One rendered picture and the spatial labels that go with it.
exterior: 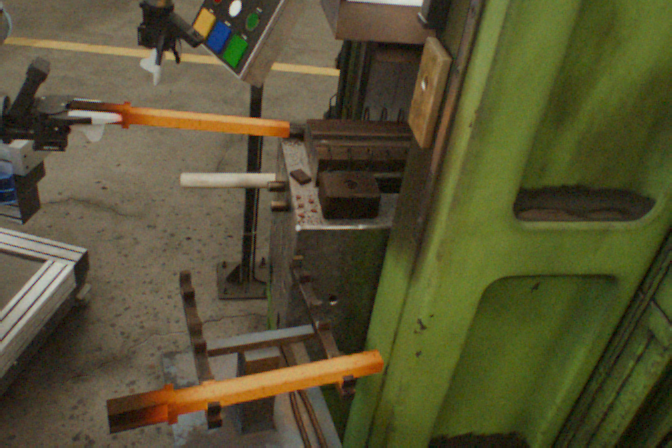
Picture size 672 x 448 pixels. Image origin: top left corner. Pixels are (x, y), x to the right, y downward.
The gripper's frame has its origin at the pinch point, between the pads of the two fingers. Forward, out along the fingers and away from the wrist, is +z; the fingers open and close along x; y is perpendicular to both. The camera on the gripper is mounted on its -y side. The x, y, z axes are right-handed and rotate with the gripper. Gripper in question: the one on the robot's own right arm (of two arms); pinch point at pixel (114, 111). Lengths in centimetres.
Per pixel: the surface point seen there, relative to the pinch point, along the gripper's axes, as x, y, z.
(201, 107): -210, 111, 22
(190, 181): -49, 49, 15
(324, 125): -22, 12, 46
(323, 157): -6.8, 12.2, 43.0
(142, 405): 53, 17, 8
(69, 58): -264, 114, -54
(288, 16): -56, -1, 39
